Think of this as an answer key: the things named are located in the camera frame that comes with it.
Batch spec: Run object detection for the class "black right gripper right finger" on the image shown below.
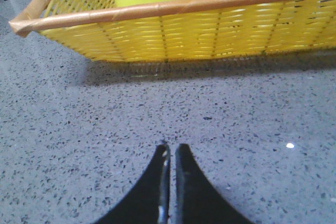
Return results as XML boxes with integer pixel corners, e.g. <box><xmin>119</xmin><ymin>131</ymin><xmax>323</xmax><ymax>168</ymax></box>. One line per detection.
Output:
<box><xmin>176</xmin><ymin>144</ymin><xmax>251</xmax><ymax>223</ymax></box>

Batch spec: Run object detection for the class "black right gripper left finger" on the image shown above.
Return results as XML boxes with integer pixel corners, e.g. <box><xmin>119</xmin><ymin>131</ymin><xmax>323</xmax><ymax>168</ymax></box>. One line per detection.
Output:
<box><xmin>96</xmin><ymin>144</ymin><xmax>171</xmax><ymax>223</ymax></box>

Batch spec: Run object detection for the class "yellow woven basket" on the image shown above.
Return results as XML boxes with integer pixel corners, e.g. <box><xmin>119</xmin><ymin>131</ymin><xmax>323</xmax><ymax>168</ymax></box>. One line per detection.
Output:
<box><xmin>10</xmin><ymin>0</ymin><xmax>335</xmax><ymax>62</ymax></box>

